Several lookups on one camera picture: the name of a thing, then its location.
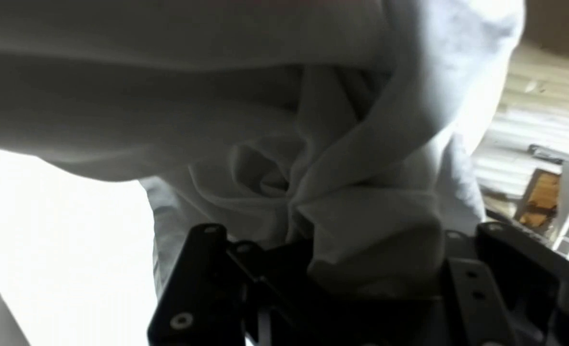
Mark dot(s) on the white washing machine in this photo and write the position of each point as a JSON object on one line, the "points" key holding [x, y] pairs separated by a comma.
{"points": [[60, 256]]}

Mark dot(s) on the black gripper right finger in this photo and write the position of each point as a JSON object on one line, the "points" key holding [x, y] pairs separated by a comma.
{"points": [[522, 289]]}

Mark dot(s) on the white cloth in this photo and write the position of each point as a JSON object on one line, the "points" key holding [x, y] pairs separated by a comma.
{"points": [[297, 128]]}

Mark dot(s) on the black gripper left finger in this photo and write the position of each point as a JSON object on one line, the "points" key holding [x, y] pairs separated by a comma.
{"points": [[201, 295]]}

